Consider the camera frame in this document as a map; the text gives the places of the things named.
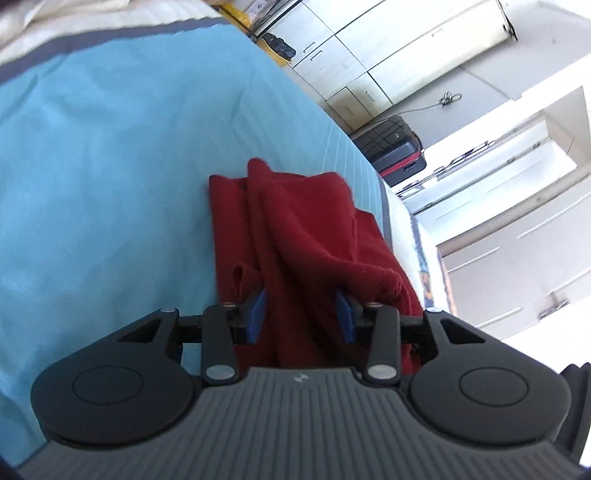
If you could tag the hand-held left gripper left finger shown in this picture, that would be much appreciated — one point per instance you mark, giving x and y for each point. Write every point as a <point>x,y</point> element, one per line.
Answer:
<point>256,318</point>

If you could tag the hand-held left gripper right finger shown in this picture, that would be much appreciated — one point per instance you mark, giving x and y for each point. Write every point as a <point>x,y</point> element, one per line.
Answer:
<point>345,318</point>

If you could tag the red sweater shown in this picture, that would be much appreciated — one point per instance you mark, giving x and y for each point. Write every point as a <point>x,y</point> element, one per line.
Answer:
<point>300,240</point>

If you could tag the black suitcase red trim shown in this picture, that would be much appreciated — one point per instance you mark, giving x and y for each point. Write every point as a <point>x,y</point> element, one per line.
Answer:
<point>395,150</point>

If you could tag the metal rack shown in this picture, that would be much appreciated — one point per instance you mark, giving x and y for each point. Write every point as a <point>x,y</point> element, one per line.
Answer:
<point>443,168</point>

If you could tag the white room door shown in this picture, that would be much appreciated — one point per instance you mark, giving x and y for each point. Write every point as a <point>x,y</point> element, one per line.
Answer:
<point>521,267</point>

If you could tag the yellow trash bin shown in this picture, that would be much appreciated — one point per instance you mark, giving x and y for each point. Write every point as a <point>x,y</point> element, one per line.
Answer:
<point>277,48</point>

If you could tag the white wardrobe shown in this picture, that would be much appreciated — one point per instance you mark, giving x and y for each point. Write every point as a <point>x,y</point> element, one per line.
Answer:
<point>392,50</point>

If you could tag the yellow plastic bag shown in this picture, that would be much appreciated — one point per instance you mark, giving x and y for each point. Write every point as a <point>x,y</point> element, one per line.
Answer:
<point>238,14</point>

